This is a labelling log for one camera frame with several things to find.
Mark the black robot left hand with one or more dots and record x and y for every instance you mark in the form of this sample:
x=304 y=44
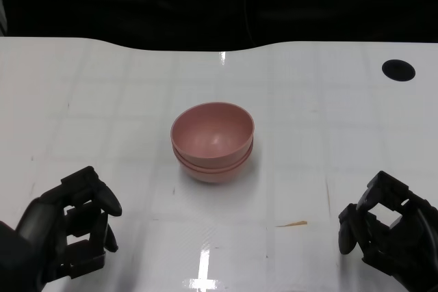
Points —
x=44 y=223

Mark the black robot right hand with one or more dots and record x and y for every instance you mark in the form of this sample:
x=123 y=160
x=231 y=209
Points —
x=410 y=237

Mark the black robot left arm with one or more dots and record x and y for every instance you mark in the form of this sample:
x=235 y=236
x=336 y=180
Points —
x=13 y=264

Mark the yellow wood sliver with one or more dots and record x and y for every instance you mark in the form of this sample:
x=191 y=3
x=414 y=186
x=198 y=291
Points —
x=294 y=224

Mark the grey background object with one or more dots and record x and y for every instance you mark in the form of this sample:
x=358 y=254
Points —
x=3 y=15

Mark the black backdrop cloth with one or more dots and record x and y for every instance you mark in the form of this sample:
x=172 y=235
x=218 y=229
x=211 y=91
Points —
x=171 y=4

